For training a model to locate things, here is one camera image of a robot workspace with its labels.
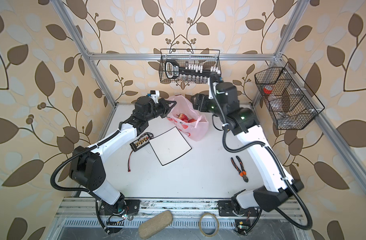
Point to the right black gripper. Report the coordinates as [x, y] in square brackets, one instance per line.
[201, 97]

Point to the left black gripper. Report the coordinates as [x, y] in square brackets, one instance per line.
[163, 101]

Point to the pink plastic bag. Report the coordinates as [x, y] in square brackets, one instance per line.
[195, 131]

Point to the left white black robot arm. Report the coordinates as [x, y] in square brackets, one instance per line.
[87, 164]

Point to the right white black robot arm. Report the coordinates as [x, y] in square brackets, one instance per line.
[242, 132]

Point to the red fake fruits in bag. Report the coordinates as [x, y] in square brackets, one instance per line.
[184, 119]

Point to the black socket set tool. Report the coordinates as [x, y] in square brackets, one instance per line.
[173, 70]

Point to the white square plate black rim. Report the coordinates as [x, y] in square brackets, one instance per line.
[170, 146]

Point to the orange black pliers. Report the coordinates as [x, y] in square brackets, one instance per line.
[240, 168]

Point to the beige oval sponge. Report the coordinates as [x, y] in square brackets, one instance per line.
[155, 224]

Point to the clear tape roll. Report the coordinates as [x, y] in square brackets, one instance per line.
[209, 225]

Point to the black wire basket back wall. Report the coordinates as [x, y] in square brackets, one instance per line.
[206, 57]

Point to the black wire basket wall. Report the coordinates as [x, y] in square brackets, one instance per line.
[293, 105]
[206, 57]

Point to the black connector board with wires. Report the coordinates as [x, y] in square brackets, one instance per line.
[139, 143]

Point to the black wire basket right wall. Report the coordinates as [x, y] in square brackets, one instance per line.
[293, 105]

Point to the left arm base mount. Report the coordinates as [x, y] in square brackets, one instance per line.
[122, 207]

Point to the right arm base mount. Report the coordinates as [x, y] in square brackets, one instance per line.
[230, 208]

